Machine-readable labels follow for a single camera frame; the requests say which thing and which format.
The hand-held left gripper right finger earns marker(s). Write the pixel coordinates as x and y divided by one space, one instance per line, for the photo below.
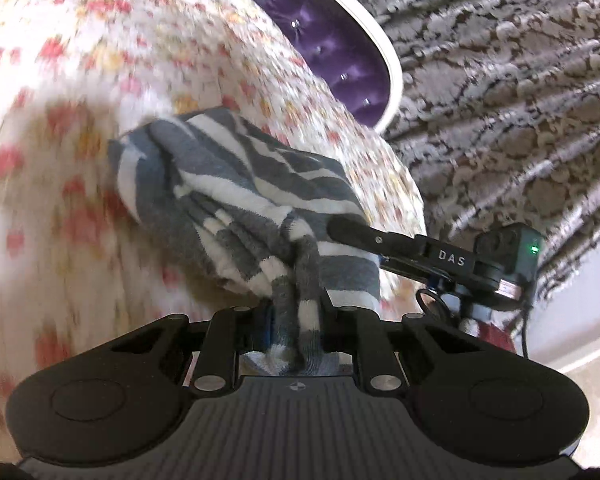
341 322

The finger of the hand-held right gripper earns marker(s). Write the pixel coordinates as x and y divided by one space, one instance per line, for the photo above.
365 236

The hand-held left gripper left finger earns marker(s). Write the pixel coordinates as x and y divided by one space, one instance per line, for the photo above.
230 345

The grey white striped sock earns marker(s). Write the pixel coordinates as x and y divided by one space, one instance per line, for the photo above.
240 195

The grey patterned curtain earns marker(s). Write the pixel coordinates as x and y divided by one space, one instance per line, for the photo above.
505 85

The floral bed sheet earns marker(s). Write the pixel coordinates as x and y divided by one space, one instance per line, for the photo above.
80 110

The purple tufted headboard white frame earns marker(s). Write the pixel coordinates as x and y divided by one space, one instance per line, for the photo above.
330 45

